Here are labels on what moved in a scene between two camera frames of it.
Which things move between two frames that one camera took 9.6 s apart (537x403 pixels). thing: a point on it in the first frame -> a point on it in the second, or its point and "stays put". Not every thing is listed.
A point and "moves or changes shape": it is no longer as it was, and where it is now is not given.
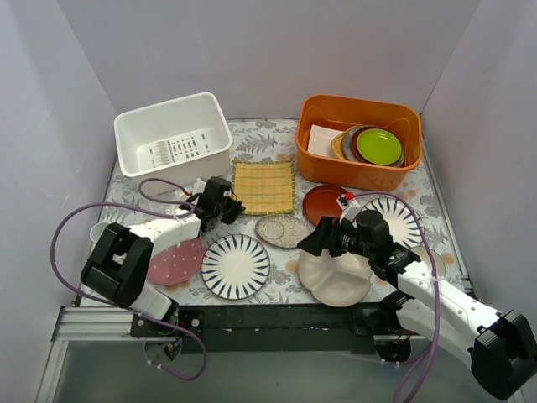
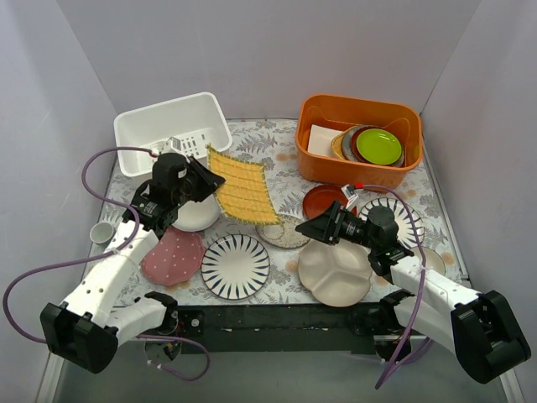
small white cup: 97,231 stays put
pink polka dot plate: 176,264 stays put
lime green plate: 378,147 stays put
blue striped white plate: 235,267 stays put
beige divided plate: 340,280 stays put
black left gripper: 226,206 -> 199,180
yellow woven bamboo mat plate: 265,187 moves or changes shape
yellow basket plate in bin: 336,145 stays put
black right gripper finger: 325,236 -> 325,227
